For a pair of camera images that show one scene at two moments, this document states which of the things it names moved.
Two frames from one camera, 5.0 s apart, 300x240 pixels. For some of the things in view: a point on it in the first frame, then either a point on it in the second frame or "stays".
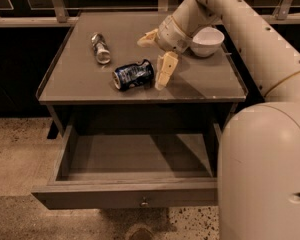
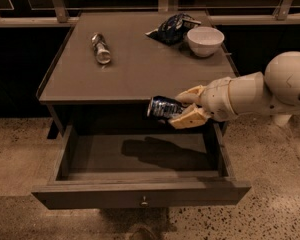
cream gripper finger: [149, 38] → [192, 95]
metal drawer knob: [144, 203] stays
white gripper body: [169, 34] → [215, 98]
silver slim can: [102, 53] stays
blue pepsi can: [134, 75] → [163, 107]
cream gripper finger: [166, 66] → [192, 116]
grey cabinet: [102, 76] stays
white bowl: [207, 41] stays
